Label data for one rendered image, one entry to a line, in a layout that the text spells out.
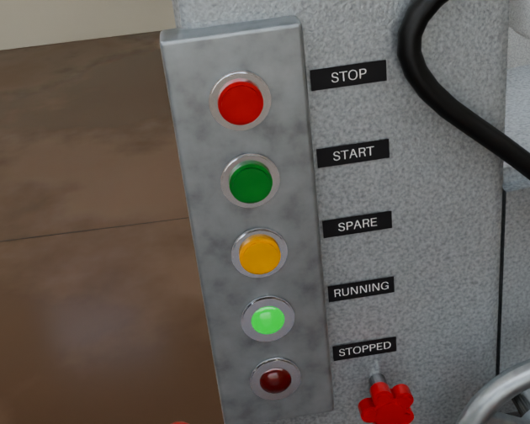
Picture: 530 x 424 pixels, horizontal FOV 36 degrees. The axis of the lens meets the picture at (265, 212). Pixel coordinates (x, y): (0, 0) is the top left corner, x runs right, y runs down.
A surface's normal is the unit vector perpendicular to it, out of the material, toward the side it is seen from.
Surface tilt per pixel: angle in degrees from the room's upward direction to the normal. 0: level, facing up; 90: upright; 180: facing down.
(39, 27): 90
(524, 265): 90
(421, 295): 90
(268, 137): 90
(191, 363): 0
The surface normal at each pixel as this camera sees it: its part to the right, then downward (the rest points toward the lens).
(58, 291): -0.11, -0.88
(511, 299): 0.12, 0.46
